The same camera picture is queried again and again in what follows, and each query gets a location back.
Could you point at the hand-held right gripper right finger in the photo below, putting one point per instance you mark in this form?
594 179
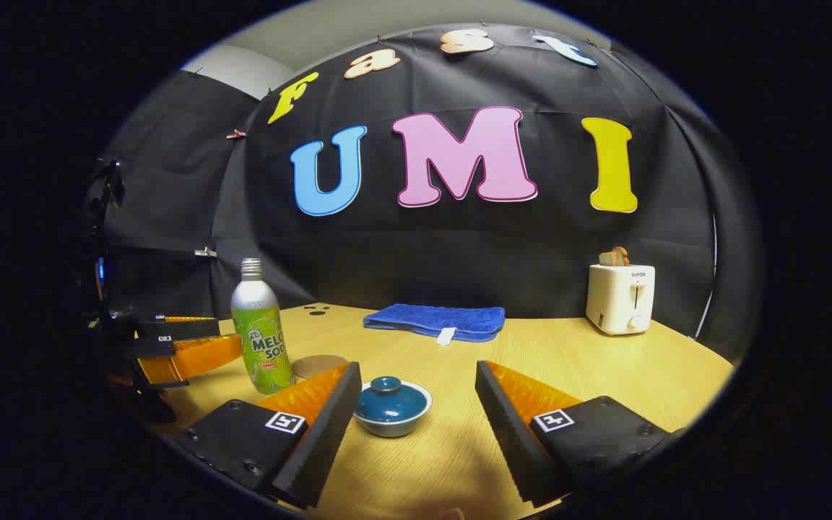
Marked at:
513 440

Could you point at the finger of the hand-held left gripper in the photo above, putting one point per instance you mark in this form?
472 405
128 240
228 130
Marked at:
185 328
199 357

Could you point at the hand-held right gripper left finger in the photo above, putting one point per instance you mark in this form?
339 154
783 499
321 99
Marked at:
318 440

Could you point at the silver green label water bottle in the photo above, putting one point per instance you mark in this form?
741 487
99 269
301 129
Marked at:
263 339

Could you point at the white teacup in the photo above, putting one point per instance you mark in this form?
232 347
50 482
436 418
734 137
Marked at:
391 427

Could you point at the round brown coaster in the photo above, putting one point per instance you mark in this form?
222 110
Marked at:
318 365

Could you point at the blue teacup lid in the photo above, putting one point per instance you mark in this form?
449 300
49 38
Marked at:
390 403

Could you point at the white cloth clip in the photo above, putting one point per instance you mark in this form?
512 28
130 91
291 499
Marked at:
206 252

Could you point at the blue folded towel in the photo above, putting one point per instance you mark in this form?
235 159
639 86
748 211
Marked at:
434 319

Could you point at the black equipment stand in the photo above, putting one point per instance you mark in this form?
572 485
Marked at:
109 189

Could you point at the white toaster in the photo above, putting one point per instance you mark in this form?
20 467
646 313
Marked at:
614 300

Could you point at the copper cloth clip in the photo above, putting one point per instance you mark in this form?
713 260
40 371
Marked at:
236 133

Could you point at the toast slice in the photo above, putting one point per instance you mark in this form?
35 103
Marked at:
614 256

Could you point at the black backdrop cloth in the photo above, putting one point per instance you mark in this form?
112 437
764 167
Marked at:
401 245

